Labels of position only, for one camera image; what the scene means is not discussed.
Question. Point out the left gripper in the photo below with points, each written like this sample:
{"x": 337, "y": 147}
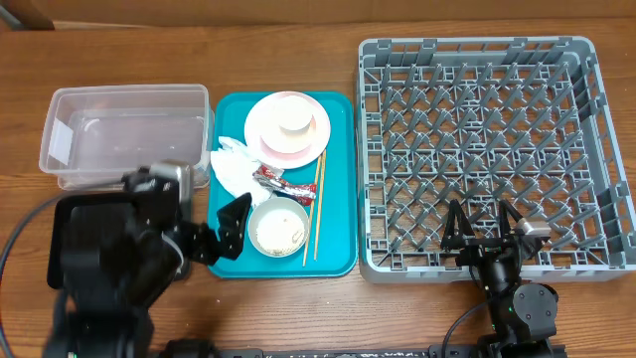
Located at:
{"x": 230, "y": 238}

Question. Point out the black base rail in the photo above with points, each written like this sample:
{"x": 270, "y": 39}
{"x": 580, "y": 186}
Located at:
{"x": 192, "y": 348}

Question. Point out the black plastic tray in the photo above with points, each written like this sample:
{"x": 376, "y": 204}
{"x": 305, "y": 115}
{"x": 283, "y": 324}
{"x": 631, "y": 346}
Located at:
{"x": 115, "y": 236}

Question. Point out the grey bowl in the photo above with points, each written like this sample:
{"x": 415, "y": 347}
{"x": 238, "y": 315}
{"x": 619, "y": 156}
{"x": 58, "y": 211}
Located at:
{"x": 271, "y": 204}

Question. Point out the right wooden chopstick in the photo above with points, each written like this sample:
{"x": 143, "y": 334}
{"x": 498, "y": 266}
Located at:
{"x": 320, "y": 203}

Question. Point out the large pink plate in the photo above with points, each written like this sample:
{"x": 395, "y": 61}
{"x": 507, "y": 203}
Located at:
{"x": 253, "y": 129}

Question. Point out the wooden chopstick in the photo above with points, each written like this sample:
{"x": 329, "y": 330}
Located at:
{"x": 311, "y": 211}
{"x": 320, "y": 203}

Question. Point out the white cup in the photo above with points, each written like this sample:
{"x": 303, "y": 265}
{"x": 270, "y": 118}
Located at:
{"x": 293, "y": 114}

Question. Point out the teal plastic tray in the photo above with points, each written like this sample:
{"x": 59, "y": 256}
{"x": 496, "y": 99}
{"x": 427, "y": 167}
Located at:
{"x": 337, "y": 246}

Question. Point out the red snack wrapper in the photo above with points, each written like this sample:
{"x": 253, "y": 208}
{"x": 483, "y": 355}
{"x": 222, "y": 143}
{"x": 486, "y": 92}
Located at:
{"x": 303, "y": 194}

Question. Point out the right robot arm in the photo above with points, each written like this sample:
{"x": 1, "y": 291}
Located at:
{"x": 523, "y": 315}

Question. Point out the white napkin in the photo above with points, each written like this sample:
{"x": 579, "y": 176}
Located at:
{"x": 233, "y": 165}

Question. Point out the clear plastic bin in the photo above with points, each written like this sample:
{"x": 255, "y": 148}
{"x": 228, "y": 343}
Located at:
{"x": 97, "y": 134}

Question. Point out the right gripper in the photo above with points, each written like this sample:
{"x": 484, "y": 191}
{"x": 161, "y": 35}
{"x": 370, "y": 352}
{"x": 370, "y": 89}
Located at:
{"x": 485, "y": 246}

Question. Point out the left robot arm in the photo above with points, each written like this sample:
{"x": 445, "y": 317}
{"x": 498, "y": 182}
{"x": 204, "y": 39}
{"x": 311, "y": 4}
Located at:
{"x": 100, "y": 320}

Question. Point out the grey dishwasher rack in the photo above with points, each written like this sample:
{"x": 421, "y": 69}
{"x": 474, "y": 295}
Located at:
{"x": 480, "y": 121}

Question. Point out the left wooden chopstick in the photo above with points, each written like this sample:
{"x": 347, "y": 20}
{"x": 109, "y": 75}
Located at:
{"x": 311, "y": 211}

